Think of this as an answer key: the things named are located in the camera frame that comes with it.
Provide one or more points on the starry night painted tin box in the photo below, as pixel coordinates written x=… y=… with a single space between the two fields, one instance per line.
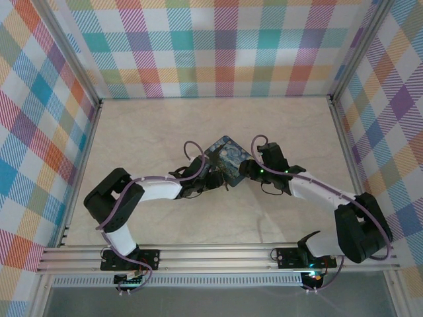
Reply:
x=231 y=158

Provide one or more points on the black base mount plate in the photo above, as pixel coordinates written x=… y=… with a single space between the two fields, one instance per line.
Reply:
x=285 y=257
x=152 y=259

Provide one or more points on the left controller board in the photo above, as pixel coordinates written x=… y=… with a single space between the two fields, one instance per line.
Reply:
x=127 y=280

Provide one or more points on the right controller board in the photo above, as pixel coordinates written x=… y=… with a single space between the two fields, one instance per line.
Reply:
x=315 y=280

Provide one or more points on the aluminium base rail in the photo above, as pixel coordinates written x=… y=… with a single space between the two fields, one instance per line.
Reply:
x=215 y=259

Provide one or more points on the aluminium table edge rail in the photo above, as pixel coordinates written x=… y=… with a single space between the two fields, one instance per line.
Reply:
x=343 y=145
x=86 y=155

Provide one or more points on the aluminium frame post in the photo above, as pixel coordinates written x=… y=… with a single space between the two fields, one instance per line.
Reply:
x=360 y=49
x=71 y=56

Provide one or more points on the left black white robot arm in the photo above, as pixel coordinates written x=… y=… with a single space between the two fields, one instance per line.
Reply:
x=109 y=204

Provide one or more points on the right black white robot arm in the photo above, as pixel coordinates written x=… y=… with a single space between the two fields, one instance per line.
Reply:
x=360 y=231

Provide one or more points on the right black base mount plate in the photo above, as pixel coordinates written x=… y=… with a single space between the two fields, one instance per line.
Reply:
x=285 y=257

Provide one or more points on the controller board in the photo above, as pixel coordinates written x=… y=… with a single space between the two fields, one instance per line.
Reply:
x=127 y=280
x=315 y=280

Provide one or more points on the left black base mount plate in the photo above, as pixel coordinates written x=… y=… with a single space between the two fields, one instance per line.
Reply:
x=152 y=259

